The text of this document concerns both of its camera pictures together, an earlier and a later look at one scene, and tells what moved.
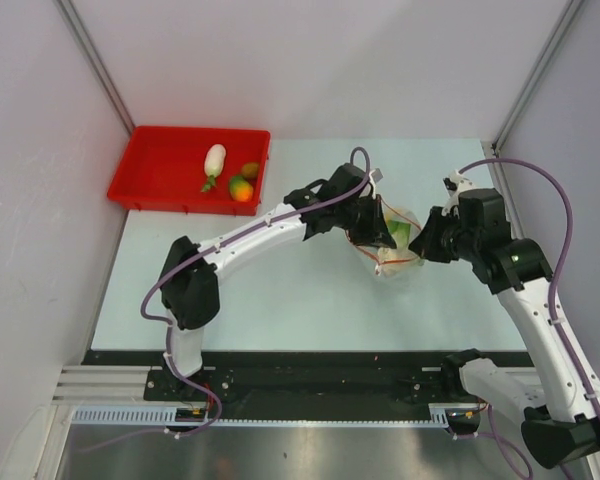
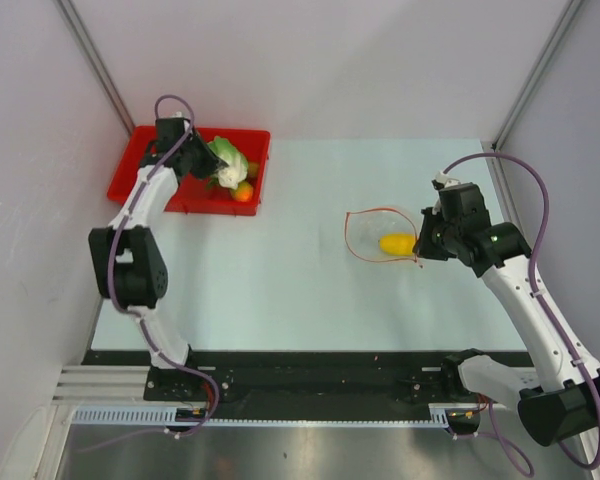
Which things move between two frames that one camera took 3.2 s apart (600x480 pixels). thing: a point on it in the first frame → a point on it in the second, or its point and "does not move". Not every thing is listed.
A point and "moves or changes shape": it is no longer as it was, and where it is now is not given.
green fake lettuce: x=400 y=231 → x=229 y=176
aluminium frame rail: x=102 y=386 does not move
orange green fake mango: x=240 y=190 does not move
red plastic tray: x=163 y=167 does not move
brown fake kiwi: x=250 y=170 does not move
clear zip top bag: x=403 y=228 moves or changes shape
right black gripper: x=425 y=245 does not move
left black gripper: x=374 y=232 → x=211 y=163
